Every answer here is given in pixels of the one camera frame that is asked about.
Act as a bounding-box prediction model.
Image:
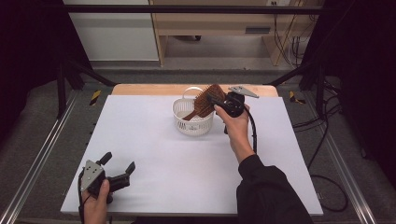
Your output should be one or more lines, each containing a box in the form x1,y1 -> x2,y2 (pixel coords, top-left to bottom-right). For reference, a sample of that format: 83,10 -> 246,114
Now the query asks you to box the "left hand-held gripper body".
78,159 -> 131,197

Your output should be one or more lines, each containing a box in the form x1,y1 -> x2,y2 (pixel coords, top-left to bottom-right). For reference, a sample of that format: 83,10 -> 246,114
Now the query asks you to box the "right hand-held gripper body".
223,85 -> 260,119

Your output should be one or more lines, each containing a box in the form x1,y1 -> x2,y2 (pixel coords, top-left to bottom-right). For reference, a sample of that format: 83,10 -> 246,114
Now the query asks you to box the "brown wooden hairbrush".
181,83 -> 227,122

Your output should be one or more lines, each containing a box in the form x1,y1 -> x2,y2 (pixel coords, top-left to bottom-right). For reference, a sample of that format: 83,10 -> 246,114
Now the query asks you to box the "white slotted plastic basket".
172,86 -> 216,137

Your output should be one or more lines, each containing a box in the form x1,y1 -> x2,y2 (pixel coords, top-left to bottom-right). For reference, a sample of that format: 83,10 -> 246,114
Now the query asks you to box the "person's right hand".
213,104 -> 256,164

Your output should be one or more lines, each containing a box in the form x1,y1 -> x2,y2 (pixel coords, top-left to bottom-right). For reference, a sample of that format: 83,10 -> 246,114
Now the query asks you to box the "person's left hand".
81,178 -> 111,224

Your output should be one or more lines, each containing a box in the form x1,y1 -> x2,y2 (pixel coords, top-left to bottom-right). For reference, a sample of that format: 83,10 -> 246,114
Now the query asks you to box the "light wooden desk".
148,0 -> 325,67

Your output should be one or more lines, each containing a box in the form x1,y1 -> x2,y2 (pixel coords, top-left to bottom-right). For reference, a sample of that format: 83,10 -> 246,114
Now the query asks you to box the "black stand leg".
55,59 -> 118,119
264,60 -> 326,118

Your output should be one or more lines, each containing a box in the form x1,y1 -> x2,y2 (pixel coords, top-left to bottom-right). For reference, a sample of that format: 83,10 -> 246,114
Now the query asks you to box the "white cabinet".
63,0 -> 160,62

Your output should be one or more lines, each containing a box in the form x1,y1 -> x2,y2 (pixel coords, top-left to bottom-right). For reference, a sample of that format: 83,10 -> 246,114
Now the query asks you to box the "black curtain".
0,0 -> 92,138
303,0 -> 396,181

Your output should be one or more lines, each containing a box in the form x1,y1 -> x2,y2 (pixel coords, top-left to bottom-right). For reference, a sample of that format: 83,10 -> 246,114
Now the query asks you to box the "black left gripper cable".
78,174 -> 87,224

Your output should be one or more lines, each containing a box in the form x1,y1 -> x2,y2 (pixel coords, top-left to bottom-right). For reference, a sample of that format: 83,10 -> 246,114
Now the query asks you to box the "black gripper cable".
78,174 -> 87,224
244,105 -> 259,155

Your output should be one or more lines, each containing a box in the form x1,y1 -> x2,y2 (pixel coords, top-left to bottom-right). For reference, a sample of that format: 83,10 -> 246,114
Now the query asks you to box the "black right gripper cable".
244,105 -> 259,155

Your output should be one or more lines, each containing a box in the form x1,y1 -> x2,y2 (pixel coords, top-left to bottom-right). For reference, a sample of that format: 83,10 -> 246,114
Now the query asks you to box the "aluminium floor rail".
0,90 -> 78,224
303,92 -> 379,224

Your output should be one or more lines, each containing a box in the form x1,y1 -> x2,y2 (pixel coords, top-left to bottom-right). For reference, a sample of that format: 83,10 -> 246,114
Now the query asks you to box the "cable bundle under desk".
273,13 -> 312,68

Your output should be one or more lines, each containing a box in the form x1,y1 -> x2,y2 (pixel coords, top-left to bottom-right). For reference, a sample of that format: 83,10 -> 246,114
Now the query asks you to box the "black floor cable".
292,80 -> 349,213

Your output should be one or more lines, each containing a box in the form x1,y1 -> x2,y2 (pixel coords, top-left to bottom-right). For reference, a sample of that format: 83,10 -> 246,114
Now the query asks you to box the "black horizontal frame bar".
62,4 -> 325,15

